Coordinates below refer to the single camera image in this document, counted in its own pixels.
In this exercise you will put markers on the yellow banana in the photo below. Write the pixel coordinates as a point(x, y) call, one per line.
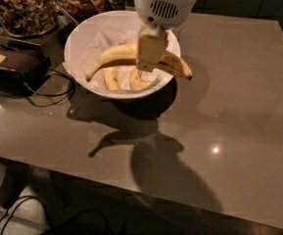
point(126, 55)

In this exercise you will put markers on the right lower banana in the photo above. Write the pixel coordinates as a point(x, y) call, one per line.
point(137, 82)

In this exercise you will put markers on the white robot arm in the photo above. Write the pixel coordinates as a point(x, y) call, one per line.
point(158, 17)

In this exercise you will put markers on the dark device with label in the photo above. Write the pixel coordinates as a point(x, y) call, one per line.
point(22, 72)

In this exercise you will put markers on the glass jar dried fruit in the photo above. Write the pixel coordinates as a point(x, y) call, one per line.
point(82, 0)

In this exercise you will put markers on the white paper liner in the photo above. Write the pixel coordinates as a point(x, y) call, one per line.
point(95, 39)

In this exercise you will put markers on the white bowl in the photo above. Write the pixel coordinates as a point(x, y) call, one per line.
point(92, 43)

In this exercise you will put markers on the grey metal stand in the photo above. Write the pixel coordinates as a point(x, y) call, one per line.
point(51, 44)

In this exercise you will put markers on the left lower banana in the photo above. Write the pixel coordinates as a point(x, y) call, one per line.
point(111, 78)

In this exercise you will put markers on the large glass nut jar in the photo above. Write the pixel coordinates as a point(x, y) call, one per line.
point(27, 18)

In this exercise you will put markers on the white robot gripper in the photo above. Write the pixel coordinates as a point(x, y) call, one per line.
point(165, 9)

